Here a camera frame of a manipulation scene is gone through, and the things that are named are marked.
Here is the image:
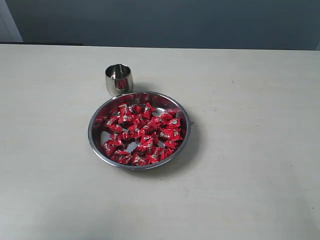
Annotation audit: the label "red wrapped candy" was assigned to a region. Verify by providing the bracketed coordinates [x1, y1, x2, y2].
[159, 128, 182, 142]
[140, 132, 159, 150]
[143, 102, 156, 120]
[131, 153, 149, 166]
[103, 139, 117, 158]
[118, 103, 134, 125]

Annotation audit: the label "stainless steel cup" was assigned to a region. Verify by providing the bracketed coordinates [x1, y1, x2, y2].
[105, 63, 134, 97]

